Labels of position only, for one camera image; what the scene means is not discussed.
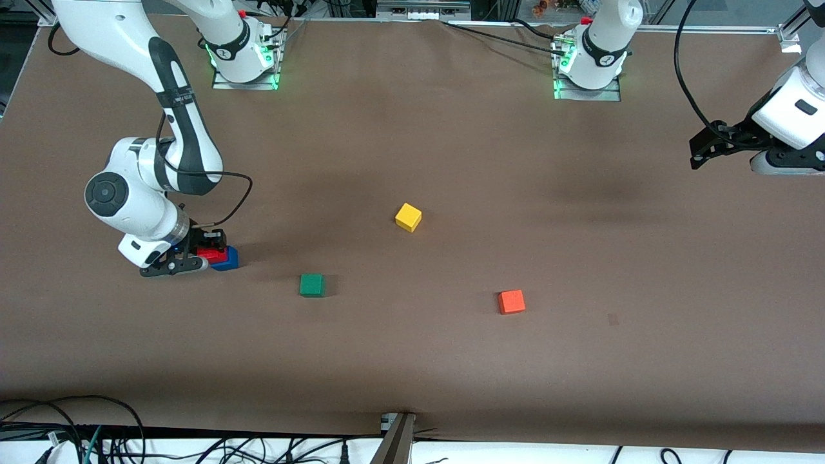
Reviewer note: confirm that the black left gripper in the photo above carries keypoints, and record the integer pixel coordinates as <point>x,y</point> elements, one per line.
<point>737,133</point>

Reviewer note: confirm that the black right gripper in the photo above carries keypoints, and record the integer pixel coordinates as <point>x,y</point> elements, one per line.
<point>197,241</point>

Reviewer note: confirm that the red wooden block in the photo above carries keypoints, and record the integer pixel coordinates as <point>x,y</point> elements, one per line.
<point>209,254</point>

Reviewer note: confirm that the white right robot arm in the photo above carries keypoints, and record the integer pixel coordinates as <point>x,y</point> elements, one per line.
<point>129,32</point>

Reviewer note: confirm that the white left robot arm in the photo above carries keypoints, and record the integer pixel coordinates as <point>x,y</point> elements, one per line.
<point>606,38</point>

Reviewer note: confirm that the blue wooden block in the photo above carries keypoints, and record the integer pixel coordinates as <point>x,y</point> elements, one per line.
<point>229,261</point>

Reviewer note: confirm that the green wooden block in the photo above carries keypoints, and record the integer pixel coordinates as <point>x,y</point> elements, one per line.
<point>312,285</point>

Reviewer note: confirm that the yellow wooden block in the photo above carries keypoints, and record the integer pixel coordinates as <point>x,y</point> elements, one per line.
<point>408,217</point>

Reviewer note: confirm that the orange wooden block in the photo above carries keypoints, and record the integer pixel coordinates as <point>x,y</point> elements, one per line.
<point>511,301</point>

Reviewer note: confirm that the orange figurine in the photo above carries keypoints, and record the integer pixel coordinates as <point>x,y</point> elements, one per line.
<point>539,8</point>

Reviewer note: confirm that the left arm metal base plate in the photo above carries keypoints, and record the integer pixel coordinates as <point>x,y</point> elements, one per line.
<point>593,95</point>

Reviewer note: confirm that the aluminium corner bracket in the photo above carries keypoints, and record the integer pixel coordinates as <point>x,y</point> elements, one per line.
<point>789,38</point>
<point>45,18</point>

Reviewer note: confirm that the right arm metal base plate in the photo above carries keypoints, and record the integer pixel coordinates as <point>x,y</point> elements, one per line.
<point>248,86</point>

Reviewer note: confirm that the grey metal post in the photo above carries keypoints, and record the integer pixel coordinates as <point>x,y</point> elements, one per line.
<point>396,444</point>

